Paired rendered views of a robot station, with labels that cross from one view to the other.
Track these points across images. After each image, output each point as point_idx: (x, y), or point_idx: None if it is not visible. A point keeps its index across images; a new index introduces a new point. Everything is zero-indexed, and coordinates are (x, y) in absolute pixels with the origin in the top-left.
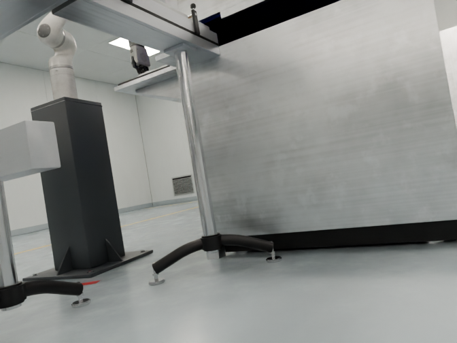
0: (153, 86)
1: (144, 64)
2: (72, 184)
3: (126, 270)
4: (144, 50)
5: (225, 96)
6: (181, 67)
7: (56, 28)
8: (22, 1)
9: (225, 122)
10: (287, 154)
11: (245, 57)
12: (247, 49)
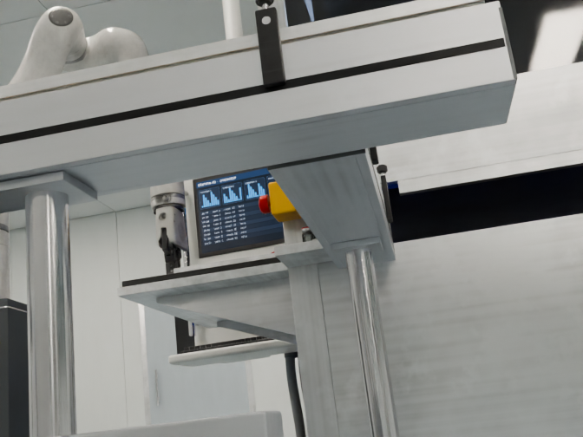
0: (205, 294)
1: (182, 247)
2: None
3: None
4: (182, 217)
5: (404, 342)
6: (367, 282)
7: None
8: (262, 144)
9: (402, 395)
10: None
11: (450, 272)
12: (455, 257)
